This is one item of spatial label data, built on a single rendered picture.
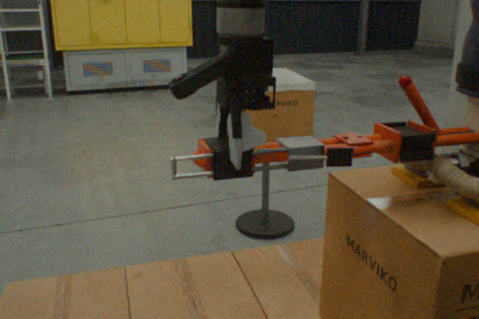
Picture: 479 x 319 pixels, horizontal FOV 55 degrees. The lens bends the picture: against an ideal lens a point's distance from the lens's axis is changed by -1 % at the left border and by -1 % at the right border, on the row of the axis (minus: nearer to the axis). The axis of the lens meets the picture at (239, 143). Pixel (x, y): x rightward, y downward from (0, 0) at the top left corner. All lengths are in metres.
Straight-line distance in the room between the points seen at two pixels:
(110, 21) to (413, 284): 7.33
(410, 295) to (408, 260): 0.06
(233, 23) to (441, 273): 0.51
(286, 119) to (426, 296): 1.93
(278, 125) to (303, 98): 0.20
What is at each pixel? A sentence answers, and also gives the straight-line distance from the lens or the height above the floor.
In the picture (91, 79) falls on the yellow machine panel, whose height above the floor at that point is 0.23.
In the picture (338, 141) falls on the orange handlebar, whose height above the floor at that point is 1.21.
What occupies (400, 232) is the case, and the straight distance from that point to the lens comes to 0.90.
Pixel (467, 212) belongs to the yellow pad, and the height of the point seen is 1.09.
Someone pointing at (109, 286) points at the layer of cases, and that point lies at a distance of 1.69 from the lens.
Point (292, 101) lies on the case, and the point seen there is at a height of 0.92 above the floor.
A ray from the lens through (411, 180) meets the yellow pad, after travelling 1.08.
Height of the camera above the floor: 1.46
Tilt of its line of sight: 17 degrees down
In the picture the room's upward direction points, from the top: straight up
